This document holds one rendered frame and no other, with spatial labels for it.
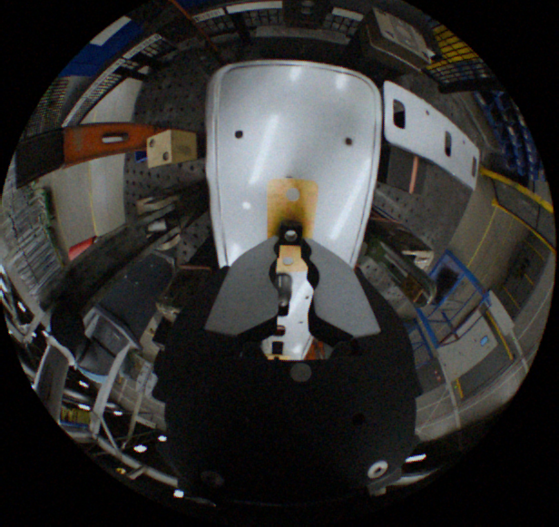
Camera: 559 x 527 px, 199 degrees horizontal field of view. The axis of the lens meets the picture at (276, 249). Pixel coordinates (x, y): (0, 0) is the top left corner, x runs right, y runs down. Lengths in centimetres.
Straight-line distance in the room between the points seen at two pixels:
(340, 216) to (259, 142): 14
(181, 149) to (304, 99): 15
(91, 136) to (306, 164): 22
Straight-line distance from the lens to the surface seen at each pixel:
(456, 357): 831
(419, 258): 28
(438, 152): 32
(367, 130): 23
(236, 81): 23
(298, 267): 15
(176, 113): 65
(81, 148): 16
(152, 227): 19
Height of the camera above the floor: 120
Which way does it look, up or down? 58 degrees down
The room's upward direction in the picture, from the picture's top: 175 degrees counter-clockwise
